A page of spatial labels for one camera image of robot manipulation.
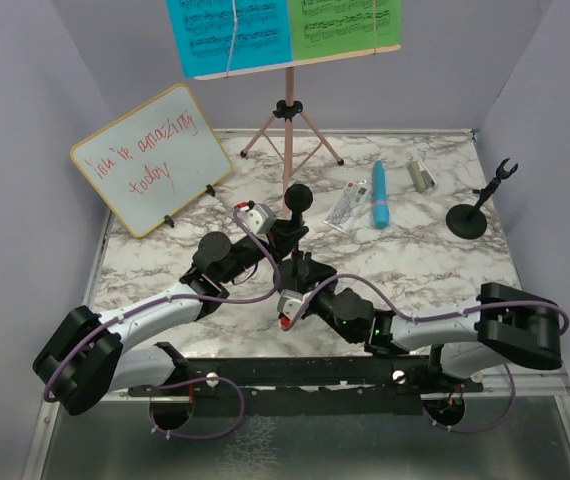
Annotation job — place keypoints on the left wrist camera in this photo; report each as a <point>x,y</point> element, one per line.
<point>257,218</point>

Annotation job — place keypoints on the pink music stand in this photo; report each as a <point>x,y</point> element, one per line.
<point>289,108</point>

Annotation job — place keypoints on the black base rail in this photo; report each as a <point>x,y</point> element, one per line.
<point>311,386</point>

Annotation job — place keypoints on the grey eraser block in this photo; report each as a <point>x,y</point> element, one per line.
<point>421,177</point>

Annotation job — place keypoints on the black mic stand front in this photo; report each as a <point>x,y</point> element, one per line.
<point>468,221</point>

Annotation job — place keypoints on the blue sheet music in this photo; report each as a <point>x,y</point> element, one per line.
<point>223,37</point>

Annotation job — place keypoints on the blue toy microphone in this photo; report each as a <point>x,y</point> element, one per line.
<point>380,211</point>

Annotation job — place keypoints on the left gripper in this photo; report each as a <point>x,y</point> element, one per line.
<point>282,237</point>

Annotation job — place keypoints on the green sheet music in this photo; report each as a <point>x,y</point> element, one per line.
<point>323,29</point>

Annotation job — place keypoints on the yellow framed whiteboard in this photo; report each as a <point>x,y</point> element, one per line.
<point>153,161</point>

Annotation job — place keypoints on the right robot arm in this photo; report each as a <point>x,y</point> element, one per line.
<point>499,325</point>

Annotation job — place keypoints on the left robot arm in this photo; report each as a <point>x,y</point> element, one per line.
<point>84,358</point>

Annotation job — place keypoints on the white remote packet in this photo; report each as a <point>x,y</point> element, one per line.
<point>349,206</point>

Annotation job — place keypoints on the black microphone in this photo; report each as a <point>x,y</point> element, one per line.
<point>298,199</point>

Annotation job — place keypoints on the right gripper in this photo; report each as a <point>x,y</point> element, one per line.
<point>315,272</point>

